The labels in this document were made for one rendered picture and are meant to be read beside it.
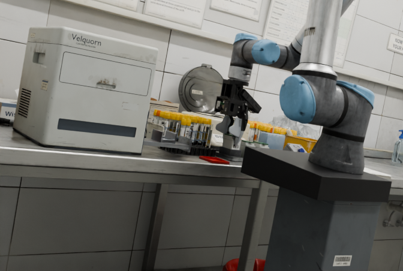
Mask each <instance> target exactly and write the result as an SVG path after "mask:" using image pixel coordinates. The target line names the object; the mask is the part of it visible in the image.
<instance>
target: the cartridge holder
mask: <svg viewBox="0 0 403 271"><path fill-rule="evenodd" d="M240 155H241V150H234V149H228V148H226V147H222V146H220V149H219V152H215V156H220V157H222V158H225V159H229V160H230V161H239V162H243V158H242V157H240Z"/></svg>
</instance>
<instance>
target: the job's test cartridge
mask: <svg viewBox="0 0 403 271"><path fill-rule="evenodd" d="M235 138H236V137H232V136H229V135H224V139H223V143H222V147H226V148H228V149H234V150H240V144H241V141H242V140H240V142H239V143H238V145H237V146H234V143H235Z"/></svg>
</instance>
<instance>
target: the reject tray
mask: <svg viewBox="0 0 403 271"><path fill-rule="evenodd" d="M199 158H200V159H202V160H205V161H208V162H211V163H215V164H230V162H228V161H225V160H223V159H220V158H216V157H209V156H199Z"/></svg>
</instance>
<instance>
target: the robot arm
mask: <svg viewBox="0 0 403 271"><path fill-rule="evenodd" d="M353 1H354V0H309V4H308V12H307V17H306V23H305V24H304V26H303V27H302V29H301V30H300V31H299V33H298V34H297V35H296V36H295V38H294V40H293V41H292V42H291V43H290V45H289V46H284V45H280V44H277V43H276V42H274V41H272V40H267V39H263V40H258V38H257V36H255V35H253V34H246V33H238V34H236V36H235V40H234V43H233V51H232V55H231V61H230V67H229V71H228V78H229V79H228V80H227V79H223V83H222V89H221V95H220V97H216V103H215V110H214V111H215V112H220V114H224V115H225V116H224V118H223V120H222V122H221V123H218V124H217V125H216V127H215V129H216V130H217V131H219V132H221V133H223V135H222V137H223V139H224V134H225V133H226V134H232V135H233V136H235V137H236V138H235V143H234V146H237V145H238V143H239V142H240V140H241V138H242V136H243V133H244V131H245V129H246V126H247V123H248V111H249V112H251V113H257V114H259V112H260V110H261V109H262V107H261V106H260V105H259V104H258V103H257V102H256V100H255V99H254V98H253V97H252V96H251V95H250V94H249V93H248V92H247V91H246V90H245V89H243V86H249V83H248V82H249V81H250V79H251V73H252V67H253V64H260V65H265V66H268V67H274V68H279V69H282V70H287V71H291V72H292V76H289V77H287V78H286V79H285V80H284V84H282V85H281V89H280V92H279V103H280V106H281V109H282V111H283V112H284V114H285V115H286V117H288V118H289V119H290V120H293V121H296V122H299V123H302V124H311V125H318V126H322V127H323V129H322V132H321V136H320V137H319V139H318V140H317V142H316V144H315V145H314V147H313V148H312V151H311V152H310V154H309V158H308V161H310V162H311V163H314V164H317V165H319V166H322V167H325V168H329V169H331V170H336V171H341V172H344V173H350V174H363V171H364V168H365V162H364V154H363V144H364V141H365V136H366V132H367V129H368V124H369V120H370V117H371V113H372V110H373V108H374V100H375V95H374V93H373V92H372V91H370V90H369V89H367V88H364V87H362V86H359V85H355V84H353V83H349V82H345V81H342V80H337V74H336V73H335V72H334V70H333V60H334V56H335V48H336V41H337V36H338V29H339V21H340V18H341V16H342V15H343V14H344V13H345V11H346V10H347V9H348V7H349V6H350V5H351V4H352V2H353ZM217 101H220V106H219V107H218V108H217V109H216V105H217ZM236 116H237V118H235V119H233V117H236ZM233 124H234V125H233Z"/></svg>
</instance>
